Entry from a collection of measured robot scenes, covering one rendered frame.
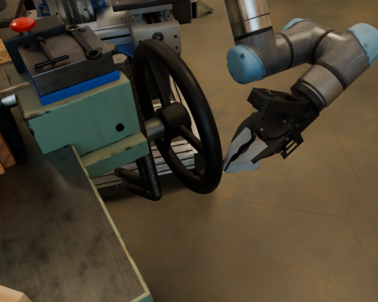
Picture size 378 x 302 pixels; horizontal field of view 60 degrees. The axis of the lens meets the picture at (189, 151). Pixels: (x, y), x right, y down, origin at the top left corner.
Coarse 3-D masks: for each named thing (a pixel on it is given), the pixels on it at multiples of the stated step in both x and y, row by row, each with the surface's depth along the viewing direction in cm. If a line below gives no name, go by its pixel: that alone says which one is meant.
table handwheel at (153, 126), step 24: (144, 48) 52; (168, 48) 48; (144, 72) 63; (168, 72) 48; (144, 96) 67; (168, 96) 58; (192, 96) 45; (168, 120) 56; (168, 144) 67; (192, 144) 53; (216, 144) 47; (216, 168) 49
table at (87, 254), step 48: (144, 144) 47; (0, 192) 38; (48, 192) 37; (96, 192) 37; (0, 240) 33; (48, 240) 33; (96, 240) 33; (48, 288) 30; (96, 288) 30; (144, 288) 29
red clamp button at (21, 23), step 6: (18, 18) 41; (24, 18) 41; (30, 18) 41; (12, 24) 40; (18, 24) 40; (24, 24) 40; (30, 24) 40; (12, 30) 40; (18, 30) 40; (24, 30) 40
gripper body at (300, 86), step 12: (300, 84) 59; (300, 96) 61; (312, 96) 58; (312, 108) 61; (252, 120) 61; (264, 120) 60; (276, 120) 59; (288, 120) 58; (300, 120) 63; (312, 120) 64; (264, 132) 59; (276, 132) 58; (288, 132) 59; (300, 132) 64
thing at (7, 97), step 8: (8, 88) 42; (16, 88) 42; (24, 88) 42; (0, 96) 41; (8, 96) 41; (0, 104) 38; (8, 104) 41; (16, 104) 42; (0, 112) 38; (8, 112) 43; (0, 120) 39; (8, 120) 39; (0, 128) 39; (8, 128) 40; (16, 128) 43; (8, 136) 40; (16, 136) 41; (8, 144) 41; (16, 144) 42
